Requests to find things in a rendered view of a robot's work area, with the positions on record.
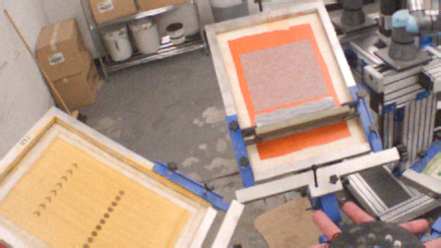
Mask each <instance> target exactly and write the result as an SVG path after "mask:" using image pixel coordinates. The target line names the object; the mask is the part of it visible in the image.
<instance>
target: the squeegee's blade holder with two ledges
mask: <svg viewBox="0 0 441 248"><path fill-rule="evenodd" d="M342 121H343V120H342V118H341V119H337V120H333V121H329V122H325V123H321V124H317V125H314V126H310V127H306V128H302V129H298V130H294V131H290V132H286V133H282V134H278V135H275V136H271V137H268V138H264V139H263V141H264V142H267V141H271V140H274V139H278V138H281V137H285V136H289V135H293V134H297V133H301V132H305V131H309V130H313V129H317V128H320V127H324V126H328V125H332V124H336V123H340V122H342Z"/></svg>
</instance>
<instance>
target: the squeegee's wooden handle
mask: <svg viewBox="0 0 441 248"><path fill-rule="evenodd" d="M349 113H350V109H349V106H348V105H346V106H342V107H338V108H334V109H330V110H326V111H322V112H318V113H314V114H310V115H306V116H302V117H298V118H294V119H290V120H287V121H284V122H280V123H276V124H272V125H268V126H264V127H260V128H256V129H254V135H255V139H257V138H261V139H264V138H268V137H271V136H275V135H278V134H282V133H286V132H290V131H294V130H298V129H302V128H306V127H310V126H314V125H317V124H321V123H325V122H329V121H333V120H337V119H341V118H342V119H344V117H345V116H346V115H349Z"/></svg>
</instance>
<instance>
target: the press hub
mask: <svg viewBox="0 0 441 248"><path fill-rule="evenodd" d="M329 248H424V247H423V245H422V243H421V242H420V240H419V239H418V238H417V237H416V236H415V235H414V234H413V233H412V232H411V231H410V230H407V229H406V228H404V227H402V226H401V225H399V224H397V223H391V222H388V221H383V220H367V221H365V222H361V223H358V224H355V225H353V226H351V227H349V228H347V229H346V230H343V231H341V232H340V233H339V234H338V235H337V236H336V237H335V239H334V240H333V242H332V243H331V245H330V247H329Z"/></svg>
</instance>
